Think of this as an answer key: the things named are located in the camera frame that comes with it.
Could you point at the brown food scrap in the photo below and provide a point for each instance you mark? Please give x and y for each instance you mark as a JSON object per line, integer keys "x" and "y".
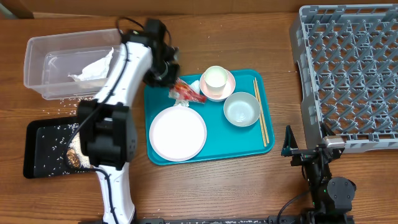
{"x": 73, "y": 159}

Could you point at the white cup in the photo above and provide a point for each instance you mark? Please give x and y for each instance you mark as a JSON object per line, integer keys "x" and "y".
{"x": 216, "y": 78}

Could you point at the pink saucer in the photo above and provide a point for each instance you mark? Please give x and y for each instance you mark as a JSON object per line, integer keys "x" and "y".
{"x": 227, "y": 91}

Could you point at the grey-green bowl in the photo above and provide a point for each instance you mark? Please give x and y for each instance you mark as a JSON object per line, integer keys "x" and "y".
{"x": 241, "y": 109}

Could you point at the wooden chopstick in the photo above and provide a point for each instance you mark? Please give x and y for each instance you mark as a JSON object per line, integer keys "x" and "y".
{"x": 259, "y": 115}
{"x": 262, "y": 109}

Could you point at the grey dishwasher rack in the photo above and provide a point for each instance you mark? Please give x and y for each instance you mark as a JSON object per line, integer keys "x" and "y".
{"x": 347, "y": 61}

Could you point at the wooden chopstick right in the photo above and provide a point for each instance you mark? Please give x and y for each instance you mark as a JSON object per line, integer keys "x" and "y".
{"x": 262, "y": 109}

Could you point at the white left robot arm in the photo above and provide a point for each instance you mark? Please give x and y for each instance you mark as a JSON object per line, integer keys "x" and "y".
{"x": 107, "y": 132}

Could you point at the wooden chopstick left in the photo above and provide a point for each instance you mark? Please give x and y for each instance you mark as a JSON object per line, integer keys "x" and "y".
{"x": 259, "y": 115}

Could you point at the red snack wrapper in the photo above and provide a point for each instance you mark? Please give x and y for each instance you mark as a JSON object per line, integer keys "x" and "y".
{"x": 183, "y": 91}

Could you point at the clear plastic bin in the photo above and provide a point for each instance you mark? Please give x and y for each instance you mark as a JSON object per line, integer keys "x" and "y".
{"x": 50, "y": 59}

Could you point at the teal plastic tray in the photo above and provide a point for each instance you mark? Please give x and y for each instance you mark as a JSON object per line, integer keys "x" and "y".
{"x": 224, "y": 140}

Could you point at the large white plate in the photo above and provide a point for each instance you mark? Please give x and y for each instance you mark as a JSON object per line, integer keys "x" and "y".
{"x": 177, "y": 133}

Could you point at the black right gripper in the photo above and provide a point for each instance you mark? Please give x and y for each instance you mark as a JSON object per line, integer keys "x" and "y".
{"x": 290, "y": 148}

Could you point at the black tray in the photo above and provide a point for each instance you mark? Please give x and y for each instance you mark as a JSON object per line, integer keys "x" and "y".
{"x": 46, "y": 145}

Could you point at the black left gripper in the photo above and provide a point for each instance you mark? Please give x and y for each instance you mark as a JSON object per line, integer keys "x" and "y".
{"x": 168, "y": 79}

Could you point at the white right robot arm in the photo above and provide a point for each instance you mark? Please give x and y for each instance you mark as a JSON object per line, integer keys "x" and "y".
{"x": 331, "y": 196}

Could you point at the pile of rice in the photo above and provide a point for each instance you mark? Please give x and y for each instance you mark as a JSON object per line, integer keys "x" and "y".
{"x": 76, "y": 146}

